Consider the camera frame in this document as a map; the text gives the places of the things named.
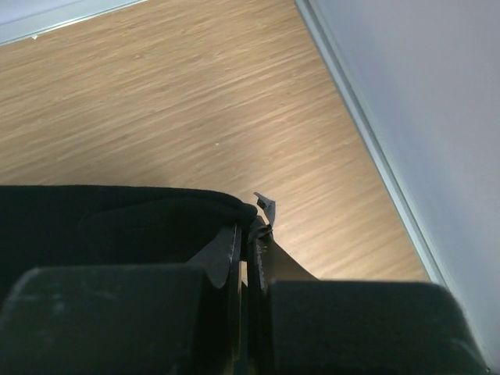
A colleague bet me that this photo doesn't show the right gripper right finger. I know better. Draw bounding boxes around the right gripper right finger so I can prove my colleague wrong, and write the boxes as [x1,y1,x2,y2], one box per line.
[247,195,488,374]

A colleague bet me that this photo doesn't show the aluminium front frame rail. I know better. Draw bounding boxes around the aluminium front frame rail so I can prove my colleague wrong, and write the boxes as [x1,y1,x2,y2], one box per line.
[296,1,499,373]

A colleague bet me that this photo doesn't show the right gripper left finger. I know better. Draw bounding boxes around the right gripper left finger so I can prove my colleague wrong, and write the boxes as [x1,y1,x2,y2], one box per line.
[1,226,241,374]

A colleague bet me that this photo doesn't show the black t shirt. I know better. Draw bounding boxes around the black t shirt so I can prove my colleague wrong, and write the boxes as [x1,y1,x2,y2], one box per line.
[1,185,257,296]

